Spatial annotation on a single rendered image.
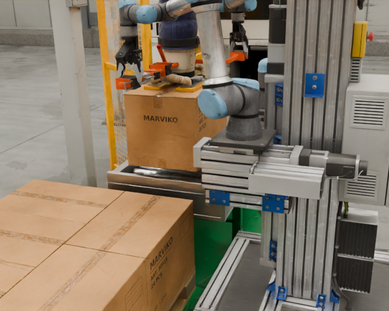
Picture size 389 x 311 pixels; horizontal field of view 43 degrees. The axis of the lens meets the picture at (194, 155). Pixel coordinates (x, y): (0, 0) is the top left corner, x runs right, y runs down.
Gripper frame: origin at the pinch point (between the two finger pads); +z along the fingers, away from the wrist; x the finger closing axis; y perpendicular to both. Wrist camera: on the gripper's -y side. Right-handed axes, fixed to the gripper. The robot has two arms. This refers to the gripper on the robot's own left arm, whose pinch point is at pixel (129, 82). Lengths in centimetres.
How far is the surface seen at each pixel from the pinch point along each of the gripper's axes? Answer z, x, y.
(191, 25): -20, -9, 55
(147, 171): 66, 19, 54
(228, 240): 120, -24, 82
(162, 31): -17, 5, 51
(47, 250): 67, 22, -43
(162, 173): 66, 10, 54
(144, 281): 76, -22, -37
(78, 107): 44, 96, 101
